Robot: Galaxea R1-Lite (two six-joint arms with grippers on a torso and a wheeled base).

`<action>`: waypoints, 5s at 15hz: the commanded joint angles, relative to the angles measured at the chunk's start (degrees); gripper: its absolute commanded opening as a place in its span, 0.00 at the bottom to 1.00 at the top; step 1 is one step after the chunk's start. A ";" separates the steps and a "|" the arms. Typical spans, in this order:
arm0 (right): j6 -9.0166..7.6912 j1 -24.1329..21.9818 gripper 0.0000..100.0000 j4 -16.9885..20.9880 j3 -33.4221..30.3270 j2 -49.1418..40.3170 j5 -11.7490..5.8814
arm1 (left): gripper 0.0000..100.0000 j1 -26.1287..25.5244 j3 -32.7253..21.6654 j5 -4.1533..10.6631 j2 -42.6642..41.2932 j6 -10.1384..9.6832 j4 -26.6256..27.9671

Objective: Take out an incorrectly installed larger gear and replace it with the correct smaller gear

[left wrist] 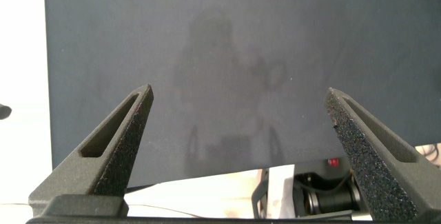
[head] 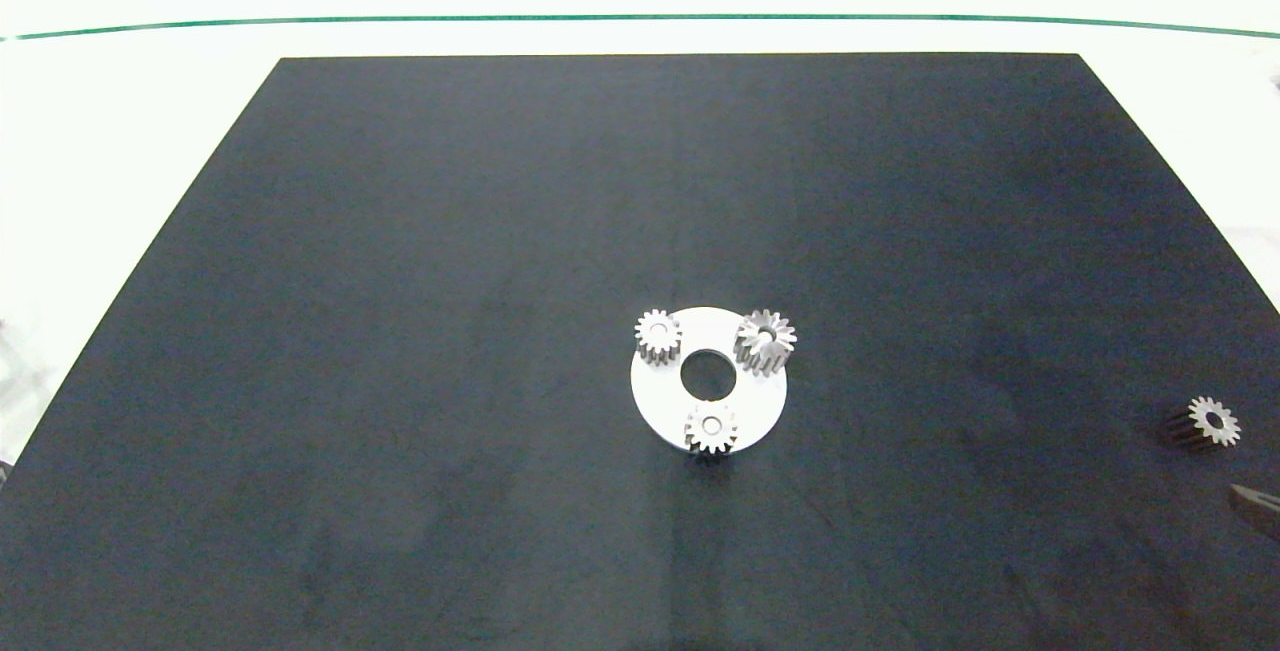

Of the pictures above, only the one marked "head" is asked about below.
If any round white plate with pins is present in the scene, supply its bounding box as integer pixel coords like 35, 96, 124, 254
630, 306, 789, 452

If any dark mat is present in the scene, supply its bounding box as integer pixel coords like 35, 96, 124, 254
0, 53, 1280, 651

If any small steel gear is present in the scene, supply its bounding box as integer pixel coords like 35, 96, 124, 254
635, 309, 683, 369
684, 403, 739, 457
1165, 395, 1242, 450

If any large steel gear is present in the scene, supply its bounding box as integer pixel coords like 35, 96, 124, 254
735, 308, 798, 374

